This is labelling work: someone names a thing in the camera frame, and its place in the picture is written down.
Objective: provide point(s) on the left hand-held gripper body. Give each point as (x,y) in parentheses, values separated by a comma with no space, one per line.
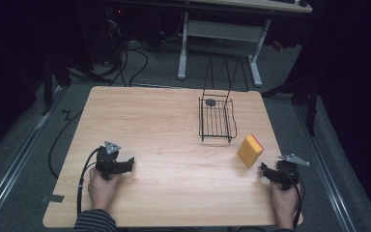
(107,160)

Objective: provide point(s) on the grey tape patch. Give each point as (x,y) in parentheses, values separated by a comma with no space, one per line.
(52,198)

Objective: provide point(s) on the person's right hand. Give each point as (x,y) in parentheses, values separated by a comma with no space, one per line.
(284,203)

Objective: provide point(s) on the white-legged desk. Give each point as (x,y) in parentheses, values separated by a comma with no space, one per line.
(225,30)

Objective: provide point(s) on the small red object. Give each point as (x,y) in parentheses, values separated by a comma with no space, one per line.
(277,45)

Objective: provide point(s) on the dark computer tower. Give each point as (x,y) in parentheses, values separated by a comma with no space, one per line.
(116,32)

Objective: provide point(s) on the black metal stand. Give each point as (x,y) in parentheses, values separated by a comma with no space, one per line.
(47,87)
(307,96)

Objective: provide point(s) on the person's left hand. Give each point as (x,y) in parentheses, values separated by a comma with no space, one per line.
(102,190)

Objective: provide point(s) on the black round disc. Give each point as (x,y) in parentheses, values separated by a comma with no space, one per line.
(210,102)

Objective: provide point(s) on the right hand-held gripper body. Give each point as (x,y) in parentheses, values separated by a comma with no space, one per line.
(288,170)

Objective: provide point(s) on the metal floor rail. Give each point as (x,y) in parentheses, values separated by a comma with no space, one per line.
(13,174)
(328,174)

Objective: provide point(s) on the yellow sponge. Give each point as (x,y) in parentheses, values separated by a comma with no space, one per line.
(250,150)

